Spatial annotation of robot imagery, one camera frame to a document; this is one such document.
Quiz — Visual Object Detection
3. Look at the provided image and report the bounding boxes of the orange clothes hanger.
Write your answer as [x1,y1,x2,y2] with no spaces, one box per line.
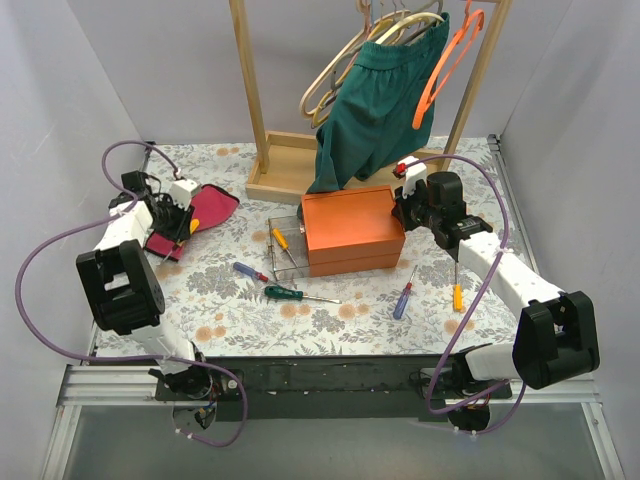
[412,0,485,130]

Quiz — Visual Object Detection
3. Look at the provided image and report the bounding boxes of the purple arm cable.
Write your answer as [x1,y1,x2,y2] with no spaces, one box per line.
[14,140,249,448]
[409,153,527,435]

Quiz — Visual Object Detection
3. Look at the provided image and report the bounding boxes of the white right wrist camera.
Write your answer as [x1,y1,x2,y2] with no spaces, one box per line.
[393,156,428,199]

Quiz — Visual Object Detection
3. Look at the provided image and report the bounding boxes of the orange drawer box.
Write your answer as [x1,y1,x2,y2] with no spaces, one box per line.
[301,185,405,277]

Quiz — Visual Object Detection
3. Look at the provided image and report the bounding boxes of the beige clothes hanger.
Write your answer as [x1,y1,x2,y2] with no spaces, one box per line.
[298,12,445,121]

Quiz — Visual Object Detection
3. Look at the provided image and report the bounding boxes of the clear acrylic drawer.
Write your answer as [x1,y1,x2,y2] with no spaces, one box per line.
[267,215,310,282]

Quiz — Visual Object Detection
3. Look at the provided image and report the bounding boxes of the floral patterned table mat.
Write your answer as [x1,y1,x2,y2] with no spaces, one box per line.
[147,143,517,356]

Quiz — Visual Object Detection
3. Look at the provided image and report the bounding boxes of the blue red screwdriver right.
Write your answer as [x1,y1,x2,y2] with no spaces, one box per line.
[392,265,418,320]

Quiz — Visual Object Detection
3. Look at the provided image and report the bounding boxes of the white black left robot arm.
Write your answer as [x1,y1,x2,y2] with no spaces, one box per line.
[76,171,213,400]

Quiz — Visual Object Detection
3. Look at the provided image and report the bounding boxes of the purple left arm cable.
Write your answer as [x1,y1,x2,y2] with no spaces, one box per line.
[14,140,249,448]

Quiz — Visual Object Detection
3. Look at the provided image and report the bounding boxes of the yellow clothes hanger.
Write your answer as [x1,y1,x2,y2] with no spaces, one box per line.
[311,17,395,129]

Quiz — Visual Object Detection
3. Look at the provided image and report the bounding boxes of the large green handled screwdriver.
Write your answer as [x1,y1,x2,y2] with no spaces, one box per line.
[264,285,341,304]

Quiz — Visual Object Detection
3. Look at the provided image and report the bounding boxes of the pink cloth pouch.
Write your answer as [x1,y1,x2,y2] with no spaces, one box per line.
[144,184,240,262]

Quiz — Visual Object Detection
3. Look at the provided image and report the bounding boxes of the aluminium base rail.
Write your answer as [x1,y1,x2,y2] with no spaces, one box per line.
[42,356,625,479]

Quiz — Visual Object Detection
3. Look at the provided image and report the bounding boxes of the blue red handled screwdriver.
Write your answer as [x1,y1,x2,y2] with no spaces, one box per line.
[233,262,269,283]

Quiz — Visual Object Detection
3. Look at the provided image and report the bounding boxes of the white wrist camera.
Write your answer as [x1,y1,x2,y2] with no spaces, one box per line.
[393,156,428,199]
[169,178,201,210]

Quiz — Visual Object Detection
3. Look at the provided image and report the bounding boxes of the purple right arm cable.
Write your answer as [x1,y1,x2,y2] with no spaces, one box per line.
[409,153,527,435]

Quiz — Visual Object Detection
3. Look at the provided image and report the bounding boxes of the teal green shorts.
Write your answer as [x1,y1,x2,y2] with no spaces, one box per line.
[307,12,450,193]

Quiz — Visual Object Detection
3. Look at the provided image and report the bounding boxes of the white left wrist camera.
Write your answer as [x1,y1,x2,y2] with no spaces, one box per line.
[169,178,201,210]

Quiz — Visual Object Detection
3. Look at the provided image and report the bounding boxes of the wooden clothes rack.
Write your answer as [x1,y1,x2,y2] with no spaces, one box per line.
[228,0,516,206]

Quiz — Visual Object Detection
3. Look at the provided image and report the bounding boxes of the orange handled screwdriver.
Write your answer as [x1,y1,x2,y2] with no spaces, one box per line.
[272,228,303,274]
[453,262,464,312]

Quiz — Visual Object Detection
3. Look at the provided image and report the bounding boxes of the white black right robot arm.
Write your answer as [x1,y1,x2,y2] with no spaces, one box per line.
[392,164,600,398]

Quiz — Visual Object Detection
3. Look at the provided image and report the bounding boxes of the grey clothes hanger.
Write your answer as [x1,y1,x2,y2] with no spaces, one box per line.
[315,1,444,86]

